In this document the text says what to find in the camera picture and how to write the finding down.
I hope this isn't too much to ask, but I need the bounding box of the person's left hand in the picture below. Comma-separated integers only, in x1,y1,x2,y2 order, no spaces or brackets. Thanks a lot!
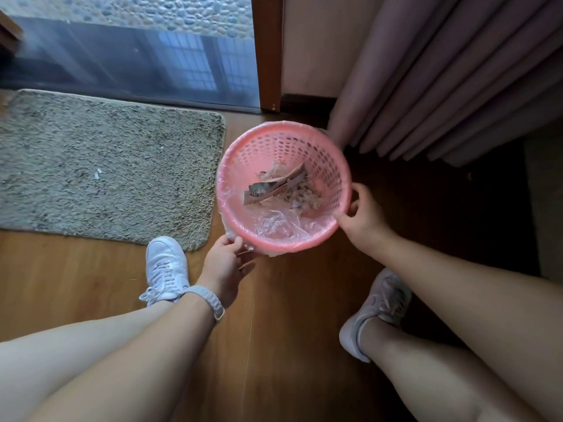
195,234,260,309

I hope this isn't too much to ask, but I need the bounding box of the person's right hand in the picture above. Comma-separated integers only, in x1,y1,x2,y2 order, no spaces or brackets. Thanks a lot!
333,183,396,260

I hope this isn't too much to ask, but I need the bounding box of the clear plastic trash bag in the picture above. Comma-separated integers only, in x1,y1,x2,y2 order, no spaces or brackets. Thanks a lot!
219,121,354,258

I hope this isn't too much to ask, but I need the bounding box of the pink plastic waste basket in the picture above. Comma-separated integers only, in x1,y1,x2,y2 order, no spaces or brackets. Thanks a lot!
215,120,352,256

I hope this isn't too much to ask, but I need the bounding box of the person's right forearm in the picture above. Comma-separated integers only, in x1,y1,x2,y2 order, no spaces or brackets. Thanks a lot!
372,232,563,422

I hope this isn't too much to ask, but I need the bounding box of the person's left forearm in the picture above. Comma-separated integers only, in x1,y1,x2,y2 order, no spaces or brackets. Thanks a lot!
26,294,217,422

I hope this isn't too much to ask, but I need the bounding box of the person's white left shoe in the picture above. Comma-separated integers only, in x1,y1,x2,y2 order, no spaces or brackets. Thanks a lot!
138,236,191,307

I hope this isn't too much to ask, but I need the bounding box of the person's white shoe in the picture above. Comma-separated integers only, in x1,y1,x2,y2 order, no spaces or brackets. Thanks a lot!
338,267,413,363
138,236,191,307

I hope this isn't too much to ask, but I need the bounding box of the person's white right shoe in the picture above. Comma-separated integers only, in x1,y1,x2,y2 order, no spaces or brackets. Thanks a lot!
338,267,413,363

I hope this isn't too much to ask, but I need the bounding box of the person's right leg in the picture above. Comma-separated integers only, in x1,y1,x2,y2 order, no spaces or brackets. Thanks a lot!
358,318,546,422

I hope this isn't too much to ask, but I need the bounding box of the person's leg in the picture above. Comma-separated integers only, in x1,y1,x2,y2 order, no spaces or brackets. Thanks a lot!
0,301,177,422
358,318,546,422

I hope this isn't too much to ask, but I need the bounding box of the person's left leg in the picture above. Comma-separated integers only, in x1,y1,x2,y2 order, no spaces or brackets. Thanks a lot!
0,301,177,422

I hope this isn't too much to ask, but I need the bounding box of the white band smartwatch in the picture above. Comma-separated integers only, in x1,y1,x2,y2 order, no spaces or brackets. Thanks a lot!
178,285,226,322

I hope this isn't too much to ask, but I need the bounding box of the grey shaggy floor mat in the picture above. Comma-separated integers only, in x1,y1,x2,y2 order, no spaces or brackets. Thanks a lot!
0,89,226,253

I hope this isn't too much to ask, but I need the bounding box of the pink curtain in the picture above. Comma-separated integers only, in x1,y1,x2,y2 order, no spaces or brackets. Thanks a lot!
327,0,563,168

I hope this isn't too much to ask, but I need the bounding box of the dark polished door threshold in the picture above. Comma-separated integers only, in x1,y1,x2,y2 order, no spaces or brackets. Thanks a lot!
0,15,261,114

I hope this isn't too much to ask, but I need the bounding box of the wooden balcony door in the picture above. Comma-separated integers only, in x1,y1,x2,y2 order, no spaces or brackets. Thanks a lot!
0,11,23,54

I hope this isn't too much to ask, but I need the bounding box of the wooden door frame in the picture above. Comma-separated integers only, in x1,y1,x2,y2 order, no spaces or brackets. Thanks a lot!
251,0,286,113

